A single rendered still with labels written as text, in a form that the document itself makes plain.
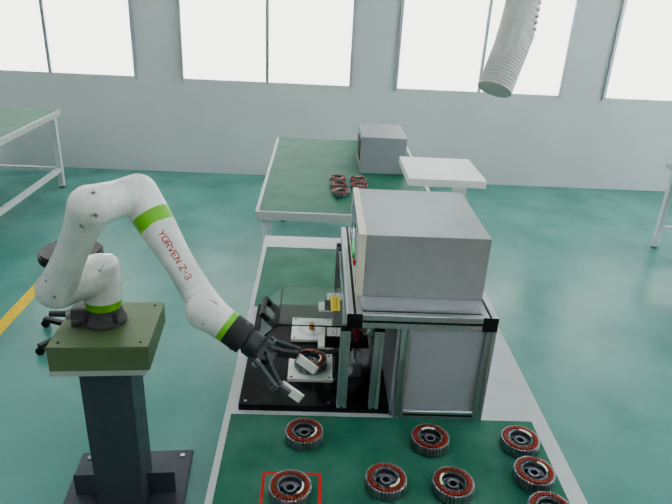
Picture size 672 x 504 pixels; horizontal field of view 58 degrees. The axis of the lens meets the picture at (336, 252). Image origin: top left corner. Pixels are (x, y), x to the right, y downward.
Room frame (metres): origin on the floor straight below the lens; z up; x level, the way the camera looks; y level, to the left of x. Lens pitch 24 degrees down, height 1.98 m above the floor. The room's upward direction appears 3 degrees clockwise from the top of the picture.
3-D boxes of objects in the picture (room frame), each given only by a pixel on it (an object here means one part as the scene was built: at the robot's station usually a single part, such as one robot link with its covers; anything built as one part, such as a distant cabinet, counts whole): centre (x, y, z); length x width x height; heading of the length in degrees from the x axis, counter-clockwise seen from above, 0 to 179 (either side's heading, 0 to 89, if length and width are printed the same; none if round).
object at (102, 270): (1.86, 0.82, 0.99); 0.16 x 0.13 x 0.19; 147
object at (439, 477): (1.23, -0.34, 0.77); 0.11 x 0.11 x 0.04
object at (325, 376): (1.73, 0.07, 0.78); 0.15 x 0.15 x 0.01; 2
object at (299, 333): (1.97, 0.08, 0.78); 0.15 x 0.15 x 0.01; 2
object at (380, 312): (1.86, -0.25, 1.09); 0.68 x 0.44 x 0.05; 2
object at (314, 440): (1.40, 0.07, 0.77); 0.11 x 0.11 x 0.04
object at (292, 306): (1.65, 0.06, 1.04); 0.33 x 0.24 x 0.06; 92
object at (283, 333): (1.85, 0.06, 0.76); 0.64 x 0.47 x 0.02; 2
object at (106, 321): (1.86, 0.87, 0.87); 0.26 x 0.15 x 0.06; 94
